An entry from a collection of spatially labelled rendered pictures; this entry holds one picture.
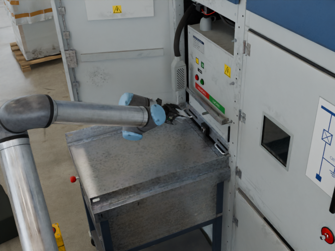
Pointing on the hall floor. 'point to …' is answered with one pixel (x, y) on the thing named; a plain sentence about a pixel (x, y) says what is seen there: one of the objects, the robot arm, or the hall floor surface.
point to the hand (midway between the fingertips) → (184, 115)
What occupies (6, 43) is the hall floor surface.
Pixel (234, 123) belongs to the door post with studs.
